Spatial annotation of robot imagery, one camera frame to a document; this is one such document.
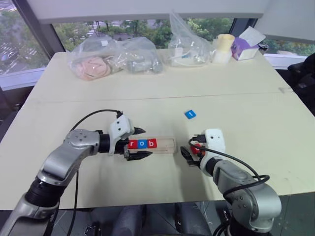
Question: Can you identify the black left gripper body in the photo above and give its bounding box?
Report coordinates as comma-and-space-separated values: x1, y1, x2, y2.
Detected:
115, 136, 131, 162

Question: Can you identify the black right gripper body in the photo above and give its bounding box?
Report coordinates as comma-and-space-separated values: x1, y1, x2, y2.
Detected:
188, 141, 206, 168

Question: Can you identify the red letter block o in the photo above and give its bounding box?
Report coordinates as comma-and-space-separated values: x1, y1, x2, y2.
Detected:
191, 145, 205, 157

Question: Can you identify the long wooden letter tray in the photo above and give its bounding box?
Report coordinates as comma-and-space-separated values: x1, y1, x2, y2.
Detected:
127, 138, 178, 155

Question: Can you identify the plastic bag with grey items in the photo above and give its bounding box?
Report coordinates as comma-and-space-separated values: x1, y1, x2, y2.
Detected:
118, 36, 164, 75

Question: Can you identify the plastic bag with pink items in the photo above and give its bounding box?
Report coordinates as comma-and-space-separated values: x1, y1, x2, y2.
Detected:
67, 34, 128, 82

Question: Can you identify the tall clear plastic bag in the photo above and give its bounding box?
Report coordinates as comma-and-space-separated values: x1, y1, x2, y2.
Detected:
168, 9, 218, 68

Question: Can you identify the purple and white carton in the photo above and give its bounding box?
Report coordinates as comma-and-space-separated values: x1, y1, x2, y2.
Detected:
230, 25, 267, 61

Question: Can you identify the black office chair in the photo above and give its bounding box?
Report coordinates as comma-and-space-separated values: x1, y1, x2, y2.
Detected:
287, 55, 315, 123

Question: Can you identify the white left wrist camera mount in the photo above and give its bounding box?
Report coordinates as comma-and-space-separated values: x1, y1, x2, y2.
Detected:
107, 117, 135, 156

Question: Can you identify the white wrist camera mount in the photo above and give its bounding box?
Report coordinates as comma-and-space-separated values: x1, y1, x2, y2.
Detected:
199, 128, 226, 177
107, 117, 135, 156

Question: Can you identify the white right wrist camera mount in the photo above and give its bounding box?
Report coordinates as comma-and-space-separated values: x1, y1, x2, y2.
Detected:
199, 128, 226, 177

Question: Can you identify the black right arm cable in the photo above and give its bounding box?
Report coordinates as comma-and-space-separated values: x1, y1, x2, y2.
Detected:
188, 134, 271, 197

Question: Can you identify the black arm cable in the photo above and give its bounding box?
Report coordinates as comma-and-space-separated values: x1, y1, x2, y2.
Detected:
188, 134, 271, 197
70, 109, 124, 236

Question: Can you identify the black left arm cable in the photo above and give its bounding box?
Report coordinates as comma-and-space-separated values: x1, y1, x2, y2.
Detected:
70, 109, 124, 236

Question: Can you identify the grey window frame post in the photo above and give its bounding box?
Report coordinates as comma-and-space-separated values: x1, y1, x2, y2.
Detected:
16, 0, 66, 67

